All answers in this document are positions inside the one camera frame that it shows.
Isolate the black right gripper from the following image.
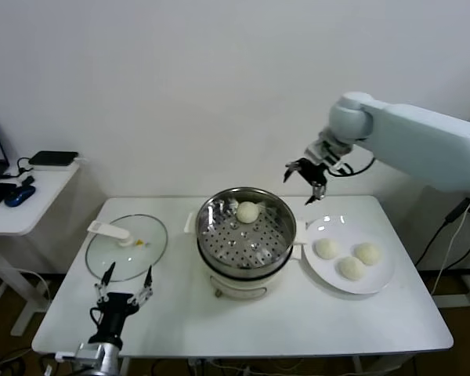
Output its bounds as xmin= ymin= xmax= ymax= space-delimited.
xmin=284 ymin=158 xmax=330 ymax=206

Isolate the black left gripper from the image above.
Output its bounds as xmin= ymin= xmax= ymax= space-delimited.
xmin=87 ymin=262 xmax=154 ymax=345

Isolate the white steamed baozi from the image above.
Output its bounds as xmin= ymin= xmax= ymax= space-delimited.
xmin=338 ymin=256 xmax=366 ymax=281
xmin=354 ymin=242 xmax=381 ymax=266
xmin=236 ymin=201 xmax=259 ymax=224
xmin=316 ymin=237 xmax=341 ymax=260

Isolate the blue computer mouse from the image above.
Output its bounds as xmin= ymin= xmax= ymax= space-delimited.
xmin=4 ymin=186 xmax=37 ymax=208

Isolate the perforated steel steamer basket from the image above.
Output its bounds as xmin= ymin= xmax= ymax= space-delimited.
xmin=183 ymin=187 xmax=309 ymax=272

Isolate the white electric pot base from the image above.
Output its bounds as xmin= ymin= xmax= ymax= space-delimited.
xmin=197 ymin=234 xmax=303 ymax=301

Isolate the white side desk with laptop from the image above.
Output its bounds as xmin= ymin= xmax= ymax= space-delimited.
xmin=0 ymin=160 xmax=82 ymax=338

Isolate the white round plate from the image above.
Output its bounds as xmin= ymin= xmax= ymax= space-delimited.
xmin=301 ymin=214 xmax=396 ymax=295

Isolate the black flat hard drive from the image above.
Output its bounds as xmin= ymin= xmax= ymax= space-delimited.
xmin=27 ymin=151 xmax=79 ymax=168

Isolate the glass pot lid white handle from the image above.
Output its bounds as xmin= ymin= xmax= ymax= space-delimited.
xmin=85 ymin=214 xmax=169 ymax=283

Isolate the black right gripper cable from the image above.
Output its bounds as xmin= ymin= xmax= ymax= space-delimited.
xmin=342 ymin=154 xmax=377 ymax=175

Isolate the black power adapter cable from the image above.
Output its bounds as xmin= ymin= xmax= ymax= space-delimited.
xmin=414 ymin=193 xmax=470 ymax=269

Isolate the thin black desk cable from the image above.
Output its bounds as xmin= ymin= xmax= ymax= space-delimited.
xmin=16 ymin=157 xmax=34 ymax=177

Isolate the white hanging cable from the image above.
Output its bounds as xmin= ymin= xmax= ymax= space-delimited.
xmin=430 ymin=193 xmax=470 ymax=297

